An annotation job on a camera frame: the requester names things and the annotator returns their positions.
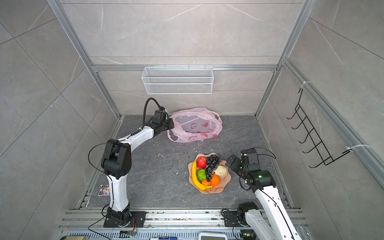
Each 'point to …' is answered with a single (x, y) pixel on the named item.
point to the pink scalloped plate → (223, 180)
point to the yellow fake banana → (195, 179)
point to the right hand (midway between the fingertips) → (232, 162)
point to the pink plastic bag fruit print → (194, 124)
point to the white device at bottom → (212, 236)
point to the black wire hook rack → (319, 146)
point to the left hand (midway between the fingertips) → (173, 119)
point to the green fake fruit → (201, 175)
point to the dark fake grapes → (212, 161)
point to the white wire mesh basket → (177, 80)
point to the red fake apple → (201, 162)
